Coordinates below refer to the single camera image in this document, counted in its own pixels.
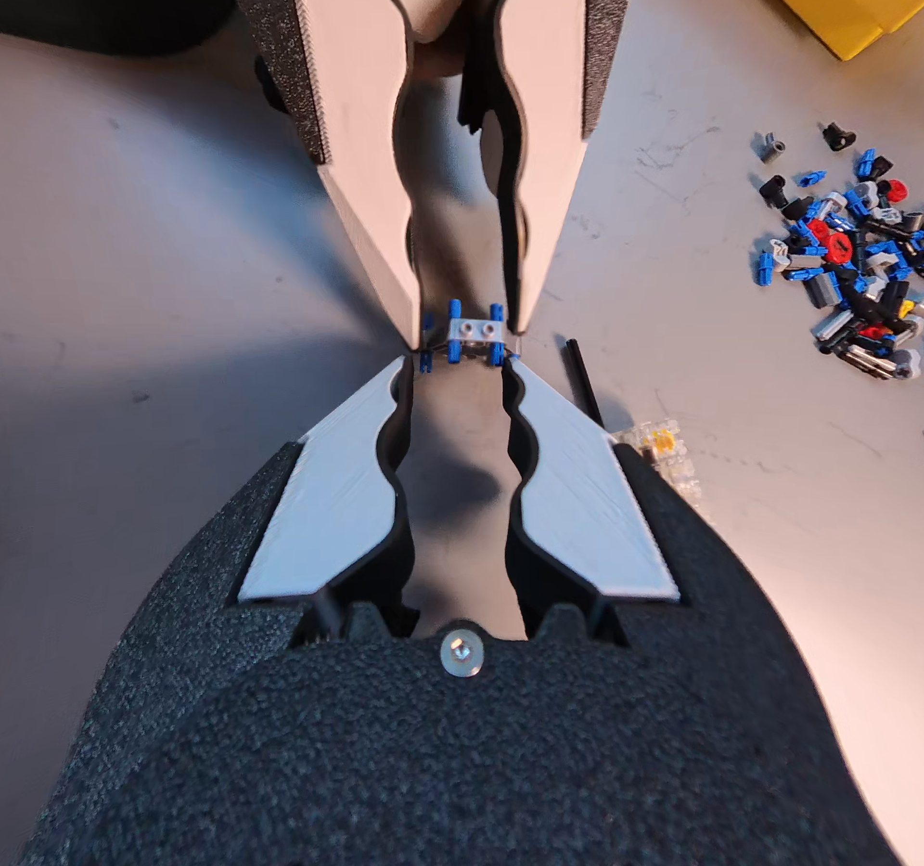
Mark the black axle rod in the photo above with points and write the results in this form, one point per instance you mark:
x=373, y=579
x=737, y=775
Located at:
x=581, y=375

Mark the pile of mixed building parts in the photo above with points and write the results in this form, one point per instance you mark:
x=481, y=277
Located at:
x=852, y=267

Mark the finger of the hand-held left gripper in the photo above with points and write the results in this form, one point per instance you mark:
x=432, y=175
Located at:
x=354, y=122
x=548, y=158

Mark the blue connector pin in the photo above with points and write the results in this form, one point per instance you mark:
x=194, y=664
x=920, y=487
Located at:
x=427, y=360
x=455, y=310
x=496, y=357

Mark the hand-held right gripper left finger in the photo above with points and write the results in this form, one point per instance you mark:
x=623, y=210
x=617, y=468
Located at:
x=325, y=519

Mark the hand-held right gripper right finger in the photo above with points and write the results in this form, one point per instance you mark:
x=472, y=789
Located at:
x=592, y=519

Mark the grey beam frame with holes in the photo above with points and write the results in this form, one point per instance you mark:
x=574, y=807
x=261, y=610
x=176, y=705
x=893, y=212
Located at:
x=473, y=330

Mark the person's left hand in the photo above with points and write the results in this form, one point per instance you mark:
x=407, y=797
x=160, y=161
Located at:
x=437, y=61

